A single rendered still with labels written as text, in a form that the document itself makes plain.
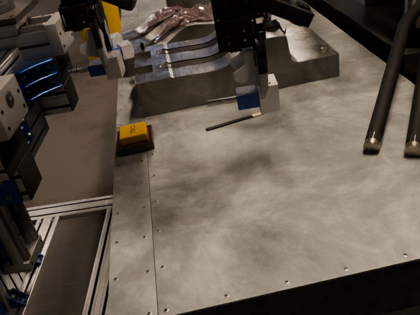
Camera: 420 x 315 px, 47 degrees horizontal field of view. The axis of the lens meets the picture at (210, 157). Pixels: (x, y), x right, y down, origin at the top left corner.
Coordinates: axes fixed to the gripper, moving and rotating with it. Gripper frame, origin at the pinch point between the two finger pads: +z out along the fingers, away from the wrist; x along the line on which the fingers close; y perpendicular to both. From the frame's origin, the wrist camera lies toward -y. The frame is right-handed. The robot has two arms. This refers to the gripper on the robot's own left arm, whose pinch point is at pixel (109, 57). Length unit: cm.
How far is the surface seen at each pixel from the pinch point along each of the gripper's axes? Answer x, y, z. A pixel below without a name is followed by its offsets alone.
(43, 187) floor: -94, 79, 95
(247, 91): 28.9, -30.8, 0.4
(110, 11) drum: -264, 61, 53
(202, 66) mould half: -2.4, -21.3, 6.7
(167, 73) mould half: 0.2, -12.9, 6.0
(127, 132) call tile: 17.3, -4.1, 11.3
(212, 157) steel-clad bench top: 26.5, -22.1, 15.0
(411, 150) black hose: 36, -59, 13
